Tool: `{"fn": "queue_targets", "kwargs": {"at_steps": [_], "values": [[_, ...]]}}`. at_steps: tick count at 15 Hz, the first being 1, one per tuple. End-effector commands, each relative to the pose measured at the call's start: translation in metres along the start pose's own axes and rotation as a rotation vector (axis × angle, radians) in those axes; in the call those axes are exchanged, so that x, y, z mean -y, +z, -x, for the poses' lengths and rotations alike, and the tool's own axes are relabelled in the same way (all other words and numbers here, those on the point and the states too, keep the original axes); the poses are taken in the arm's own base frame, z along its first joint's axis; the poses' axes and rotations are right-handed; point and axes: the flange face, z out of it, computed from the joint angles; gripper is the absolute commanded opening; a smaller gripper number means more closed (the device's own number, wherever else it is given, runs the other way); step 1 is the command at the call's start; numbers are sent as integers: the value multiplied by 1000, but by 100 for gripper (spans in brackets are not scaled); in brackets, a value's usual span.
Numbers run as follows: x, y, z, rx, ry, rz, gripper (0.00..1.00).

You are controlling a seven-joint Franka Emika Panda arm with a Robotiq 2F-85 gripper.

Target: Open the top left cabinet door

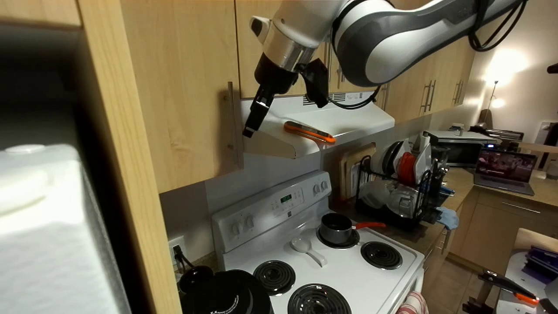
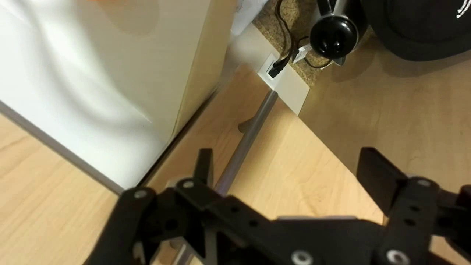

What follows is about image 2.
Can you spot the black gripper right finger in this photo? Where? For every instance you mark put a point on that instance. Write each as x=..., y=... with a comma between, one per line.
x=412, y=211

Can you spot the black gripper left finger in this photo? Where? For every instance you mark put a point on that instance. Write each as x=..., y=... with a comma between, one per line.
x=132, y=221

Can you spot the large light wood cabinet door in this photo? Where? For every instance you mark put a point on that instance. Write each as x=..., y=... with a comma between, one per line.
x=318, y=163

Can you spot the white range hood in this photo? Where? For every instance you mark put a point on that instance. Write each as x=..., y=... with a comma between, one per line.
x=74, y=74

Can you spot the black pot on stove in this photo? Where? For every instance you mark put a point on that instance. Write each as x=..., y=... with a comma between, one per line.
x=417, y=24

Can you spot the white wall outlet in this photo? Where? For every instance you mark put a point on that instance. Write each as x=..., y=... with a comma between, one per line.
x=294, y=93

